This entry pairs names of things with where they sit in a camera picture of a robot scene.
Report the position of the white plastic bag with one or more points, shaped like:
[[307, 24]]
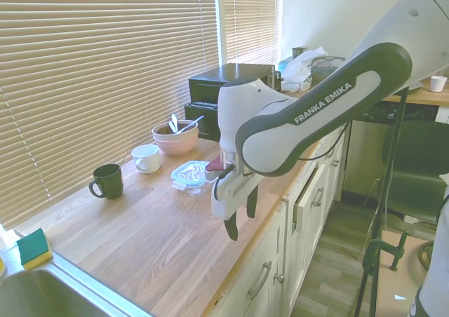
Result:
[[298, 68]]

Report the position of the pink bowl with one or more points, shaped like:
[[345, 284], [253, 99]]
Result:
[[177, 146]]

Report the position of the white mug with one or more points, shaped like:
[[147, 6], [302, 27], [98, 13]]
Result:
[[147, 159]]

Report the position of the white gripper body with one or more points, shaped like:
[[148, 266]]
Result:
[[228, 196]]

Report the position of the small white cup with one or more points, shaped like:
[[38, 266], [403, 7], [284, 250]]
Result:
[[439, 83]]

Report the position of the green chair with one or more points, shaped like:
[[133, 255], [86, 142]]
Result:
[[417, 162]]

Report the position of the narrow beige window blind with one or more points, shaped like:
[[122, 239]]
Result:
[[250, 19]]

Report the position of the black toaster oven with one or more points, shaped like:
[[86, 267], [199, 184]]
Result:
[[210, 92]]

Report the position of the glass food container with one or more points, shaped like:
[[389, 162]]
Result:
[[196, 189]]

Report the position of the yellow and green sponge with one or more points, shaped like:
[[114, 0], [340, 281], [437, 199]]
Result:
[[33, 248]]

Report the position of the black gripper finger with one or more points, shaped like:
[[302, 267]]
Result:
[[251, 203], [231, 227]]

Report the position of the long white spoon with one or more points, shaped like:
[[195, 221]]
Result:
[[191, 123]]

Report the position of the black camera stand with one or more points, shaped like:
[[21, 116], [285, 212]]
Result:
[[372, 254]]

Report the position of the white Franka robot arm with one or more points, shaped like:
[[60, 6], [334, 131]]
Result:
[[315, 113]]

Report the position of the dark green mug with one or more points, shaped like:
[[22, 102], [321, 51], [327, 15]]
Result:
[[109, 182]]

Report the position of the red wrist camera mount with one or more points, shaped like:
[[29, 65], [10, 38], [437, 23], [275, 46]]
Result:
[[213, 165]]

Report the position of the short white spoon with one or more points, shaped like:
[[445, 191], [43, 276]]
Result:
[[173, 122]]

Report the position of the wide beige window blind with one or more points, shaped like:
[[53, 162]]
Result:
[[105, 68]]

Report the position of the steel sink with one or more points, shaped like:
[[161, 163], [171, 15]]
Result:
[[38, 292]]

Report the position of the clear lid with green seal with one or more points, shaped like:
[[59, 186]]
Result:
[[191, 171]]

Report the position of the white cabinet drawer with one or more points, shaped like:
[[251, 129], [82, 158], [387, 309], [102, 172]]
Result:
[[310, 197]]

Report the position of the black dishwasher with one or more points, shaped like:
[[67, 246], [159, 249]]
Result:
[[365, 145]]

